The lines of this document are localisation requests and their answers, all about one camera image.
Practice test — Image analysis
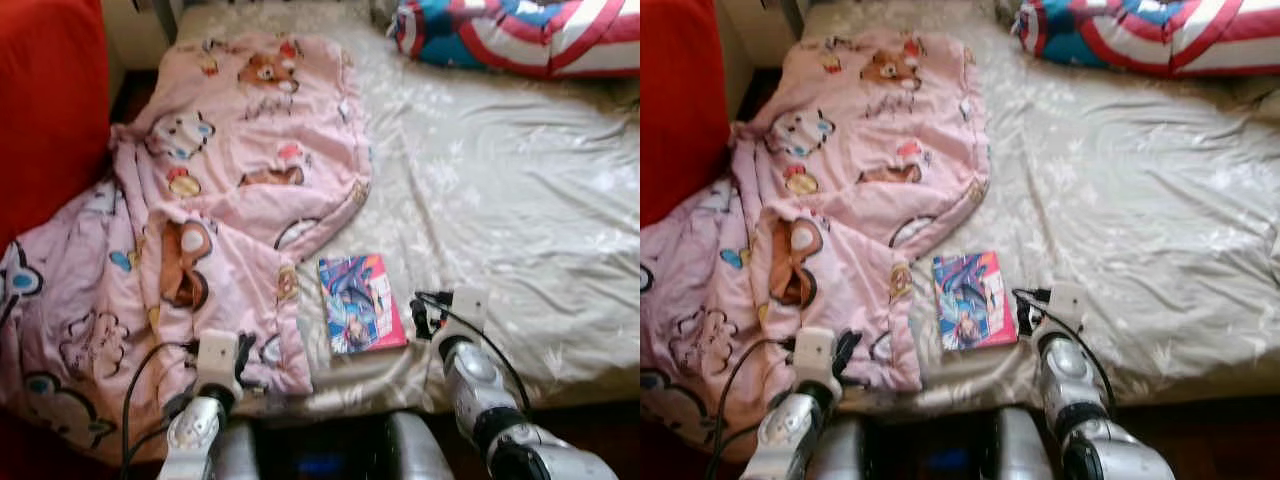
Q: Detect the colourful anime comic book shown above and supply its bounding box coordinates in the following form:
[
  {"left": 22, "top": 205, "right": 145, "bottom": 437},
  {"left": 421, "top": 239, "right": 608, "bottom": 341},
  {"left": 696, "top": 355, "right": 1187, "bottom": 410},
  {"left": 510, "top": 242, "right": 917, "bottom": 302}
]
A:
[
  {"left": 932, "top": 250, "right": 1019, "bottom": 351},
  {"left": 317, "top": 253, "right": 409, "bottom": 357}
]

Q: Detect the pink cartoon bear blanket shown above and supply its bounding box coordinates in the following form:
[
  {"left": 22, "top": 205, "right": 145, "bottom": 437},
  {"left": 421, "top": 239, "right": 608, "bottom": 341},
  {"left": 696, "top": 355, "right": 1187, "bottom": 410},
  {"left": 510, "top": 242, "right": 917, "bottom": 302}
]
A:
[
  {"left": 0, "top": 30, "right": 374, "bottom": 469},
  {"left": 640, "top": 28, "right": 991, "bottom": 463}
]

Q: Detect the robot left leg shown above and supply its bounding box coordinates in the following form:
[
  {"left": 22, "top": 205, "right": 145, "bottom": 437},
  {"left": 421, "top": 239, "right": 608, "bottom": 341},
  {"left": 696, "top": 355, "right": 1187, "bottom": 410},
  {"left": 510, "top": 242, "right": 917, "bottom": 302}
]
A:
[
  {"left": 815, "top": 415, "right": 871, "bottom": 480},
  {"left": 212, "top": 415, "right": 269, "bottom": 480}
]

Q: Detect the robot leg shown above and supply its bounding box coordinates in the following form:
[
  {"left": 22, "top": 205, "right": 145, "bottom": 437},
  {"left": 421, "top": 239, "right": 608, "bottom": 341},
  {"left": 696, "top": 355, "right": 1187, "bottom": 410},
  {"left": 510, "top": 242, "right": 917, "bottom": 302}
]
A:
[
  {"left": 212, "top": 415, "right": 269, "bottom": 480},
  {"left": 985, "top": 408, "right": 1046, "bottom": 480},
  {"left": 385, "top": 410, "right": 456, "bottom": 480},
  {"left": 815, "top": 415, "right": 871, "bottom": 480}
]

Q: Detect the robot right leg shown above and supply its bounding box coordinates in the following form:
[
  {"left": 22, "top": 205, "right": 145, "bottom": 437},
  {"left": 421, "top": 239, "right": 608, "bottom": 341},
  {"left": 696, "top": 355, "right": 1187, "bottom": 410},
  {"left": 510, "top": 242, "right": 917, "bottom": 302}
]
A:
[
  {"left": 385, "top": 410, "right": 456, "bottom": 480},
  {"left": 985, "top": 408, "right": 1046, "bottom": 480}
]

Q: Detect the bed with beige floral sheet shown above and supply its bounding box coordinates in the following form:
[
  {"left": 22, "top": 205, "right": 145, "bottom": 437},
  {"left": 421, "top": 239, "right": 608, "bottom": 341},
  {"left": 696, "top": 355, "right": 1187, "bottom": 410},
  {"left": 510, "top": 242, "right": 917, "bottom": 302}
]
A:
[
  {"left": 175, "top": 0, "right": 641, "bottom": 421},
  {"left": 800, "top": 0, "right": 1280, "bottom": 411}
]

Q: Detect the red white blue bolster pillow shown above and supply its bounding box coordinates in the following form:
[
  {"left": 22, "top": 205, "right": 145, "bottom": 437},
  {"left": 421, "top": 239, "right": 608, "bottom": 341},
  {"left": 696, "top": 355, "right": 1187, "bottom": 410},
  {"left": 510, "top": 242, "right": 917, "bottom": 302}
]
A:
[
  {"left": 1012, "top": 0, "right": 1280, "bottom": 79},
  {"left": 388, "top": 0, "right": 641, "bottom": 81}
]

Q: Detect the red sofa cushion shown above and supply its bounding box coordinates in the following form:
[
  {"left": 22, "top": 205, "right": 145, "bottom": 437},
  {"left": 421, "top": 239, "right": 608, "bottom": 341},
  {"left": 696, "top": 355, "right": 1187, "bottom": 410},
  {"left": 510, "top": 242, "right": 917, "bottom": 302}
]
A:
[
  {"left": 640, "top": 0, "right": 731, "bottom": 229},
  {"left": 0, "top": 0, "right": 113, "bottom": 253}
]

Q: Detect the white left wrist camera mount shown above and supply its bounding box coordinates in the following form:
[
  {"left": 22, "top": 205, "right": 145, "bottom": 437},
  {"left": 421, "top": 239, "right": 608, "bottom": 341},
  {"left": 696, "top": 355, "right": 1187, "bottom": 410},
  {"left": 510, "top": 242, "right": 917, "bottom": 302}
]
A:
[
  {"left": 793, "top": 327, "right": 841, "bottom": 401},
  {"left": 195, "top": 330, "right": 242, "bottom": 401}
]

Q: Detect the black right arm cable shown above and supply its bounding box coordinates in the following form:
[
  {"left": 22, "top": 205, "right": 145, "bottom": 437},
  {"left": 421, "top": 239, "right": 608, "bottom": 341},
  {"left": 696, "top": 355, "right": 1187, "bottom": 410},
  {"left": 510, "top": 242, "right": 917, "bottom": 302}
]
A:
[
  {"left": 415, "top": 290, "right": 533, "bottom": 413},
  {"left": 1012, "top": 288, "right": 1119, "bottom": 413}
]

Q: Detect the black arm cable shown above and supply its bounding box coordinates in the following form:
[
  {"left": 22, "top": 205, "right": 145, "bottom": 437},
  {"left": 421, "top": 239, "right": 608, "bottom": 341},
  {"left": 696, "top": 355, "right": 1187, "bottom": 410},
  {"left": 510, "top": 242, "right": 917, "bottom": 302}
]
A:
[
  {"left": 1012, "top": 288, "right": 1119, "bottom": 413},
  {"left": 705, "top": 338, "right": 796, "bottom": 480},
  {"left": 120, "top": 340, "right": 201, "bottom": 480},
  {"left": 415, "top": 290, "right": 533, "bottom": 413}
]

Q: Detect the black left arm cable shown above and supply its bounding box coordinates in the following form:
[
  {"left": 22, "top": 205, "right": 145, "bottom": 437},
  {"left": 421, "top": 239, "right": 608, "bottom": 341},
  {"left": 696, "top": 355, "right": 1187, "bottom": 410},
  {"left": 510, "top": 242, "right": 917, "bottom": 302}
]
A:
[
  {"left": 120, "top": 340, "right": 201, "bottom": 480},
  {"left": 705, "top": 338, "right": 796, "bottom": 480}
]

